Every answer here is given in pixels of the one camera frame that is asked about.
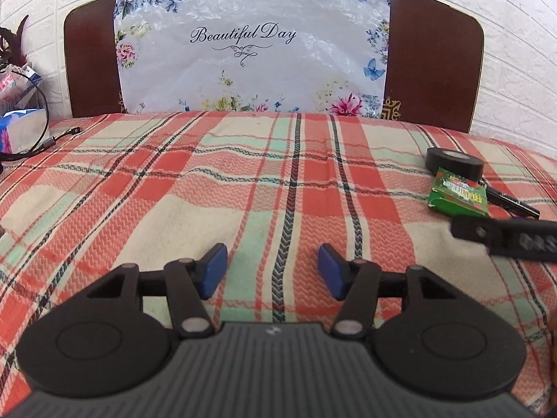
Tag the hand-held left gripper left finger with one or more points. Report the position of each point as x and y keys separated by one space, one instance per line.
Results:
x=215 y=270

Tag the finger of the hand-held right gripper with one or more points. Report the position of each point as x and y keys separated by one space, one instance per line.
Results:
x=513 y=237

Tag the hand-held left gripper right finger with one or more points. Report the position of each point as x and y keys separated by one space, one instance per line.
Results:
x=330 y=270

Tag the black marker pen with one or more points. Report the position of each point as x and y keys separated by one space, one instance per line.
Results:
x=513 y=202

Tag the green packet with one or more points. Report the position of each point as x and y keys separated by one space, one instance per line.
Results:
x=457 y=193

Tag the plaid blanket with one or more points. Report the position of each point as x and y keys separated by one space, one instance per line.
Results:
x=261 y=183

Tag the black tape roll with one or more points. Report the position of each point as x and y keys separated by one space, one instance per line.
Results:
x=435 y=167

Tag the floral plastic bag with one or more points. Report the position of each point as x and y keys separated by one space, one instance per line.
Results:
x=252 y=74

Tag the brown headboard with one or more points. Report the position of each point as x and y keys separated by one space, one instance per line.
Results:
x=435 y=52

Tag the blue white tissue pack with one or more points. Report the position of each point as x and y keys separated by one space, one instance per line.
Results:
x=21 y=128

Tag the pink white packet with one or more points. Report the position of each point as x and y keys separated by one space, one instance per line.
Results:
x=11 y=89

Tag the dark feathery decoration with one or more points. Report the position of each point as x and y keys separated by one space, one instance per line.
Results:
x=6 y=39

